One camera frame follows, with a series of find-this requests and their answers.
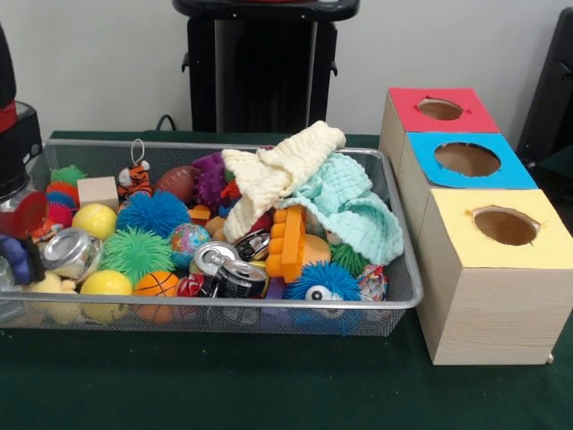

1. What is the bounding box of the purple spiky toy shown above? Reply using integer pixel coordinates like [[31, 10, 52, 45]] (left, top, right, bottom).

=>
[[192, 150, 232, 211]]

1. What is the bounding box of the cream yellow knitted cloth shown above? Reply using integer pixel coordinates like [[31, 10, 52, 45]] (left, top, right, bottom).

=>
[[221, 121, 347, 244]]

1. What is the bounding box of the wooden box with three holes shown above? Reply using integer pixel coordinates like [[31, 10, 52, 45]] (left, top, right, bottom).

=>
[[379, 87, 573, 366]]

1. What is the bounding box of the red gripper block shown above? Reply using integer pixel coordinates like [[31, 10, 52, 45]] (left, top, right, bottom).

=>
[[0, 191, 48, 286]]

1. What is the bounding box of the small orange basketball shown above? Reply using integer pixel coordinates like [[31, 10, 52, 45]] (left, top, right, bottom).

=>
[[131, 271, 180, 324]]

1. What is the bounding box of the plain blue spiky ball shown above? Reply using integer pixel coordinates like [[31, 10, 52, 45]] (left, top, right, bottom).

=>
[[116, 189, 192, 239]]

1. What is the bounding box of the long orange toy brick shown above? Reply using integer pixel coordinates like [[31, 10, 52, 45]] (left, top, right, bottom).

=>
[[266, 204, 310, 284]]

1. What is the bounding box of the plain wooden cube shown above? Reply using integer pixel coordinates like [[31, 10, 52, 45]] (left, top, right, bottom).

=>
[[77, 176, 121, 212]]

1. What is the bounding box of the black drink can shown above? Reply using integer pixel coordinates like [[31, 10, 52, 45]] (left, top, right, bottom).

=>
[[218, 260, 269, 299]]

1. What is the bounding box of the crushed shiny silver can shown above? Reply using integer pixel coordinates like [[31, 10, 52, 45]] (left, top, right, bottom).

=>
[[42, 227, 103, 282]]

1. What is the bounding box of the blue spiky ball with eyes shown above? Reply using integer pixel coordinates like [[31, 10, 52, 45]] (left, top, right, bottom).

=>
[[286, 261, 363, 332]]

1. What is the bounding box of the striped orange tiger toy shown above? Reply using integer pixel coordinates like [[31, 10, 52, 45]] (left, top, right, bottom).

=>
[[116, 161, 153, 202]]

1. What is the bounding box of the silver drink can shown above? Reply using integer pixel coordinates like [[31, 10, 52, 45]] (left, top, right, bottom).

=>
[[192, 241, 240, 277]]

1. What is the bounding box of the small brown football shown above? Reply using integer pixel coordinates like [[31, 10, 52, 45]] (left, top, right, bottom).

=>
[[155, 164, 201, 203]]

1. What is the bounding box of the dark green table cloth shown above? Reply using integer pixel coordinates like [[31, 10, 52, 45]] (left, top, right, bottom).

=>
[[0, 130, 573, 430]]

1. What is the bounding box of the shallow clear mesh bin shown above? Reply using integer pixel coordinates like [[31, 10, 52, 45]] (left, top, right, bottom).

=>
[[0, 139, 425, 337]]

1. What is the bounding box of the pale blue waffle cloth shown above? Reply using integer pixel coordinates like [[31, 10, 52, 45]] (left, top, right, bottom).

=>
[[278, 152, 406, 267]]

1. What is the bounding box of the small blue globe ball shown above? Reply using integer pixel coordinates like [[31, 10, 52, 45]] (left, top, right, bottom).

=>
[[170, 223, 212, 268]]

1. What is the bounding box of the light green spiky ball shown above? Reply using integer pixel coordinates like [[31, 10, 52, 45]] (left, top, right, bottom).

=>
[[100, 226, 175, 287]]

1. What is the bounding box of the black upright panel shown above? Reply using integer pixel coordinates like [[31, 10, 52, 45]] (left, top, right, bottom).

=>
[[519, 7, 573, 167]]

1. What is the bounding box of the yellow smiley ball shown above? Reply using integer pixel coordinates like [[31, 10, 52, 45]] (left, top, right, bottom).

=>
[[79, 270, 133, 322]]

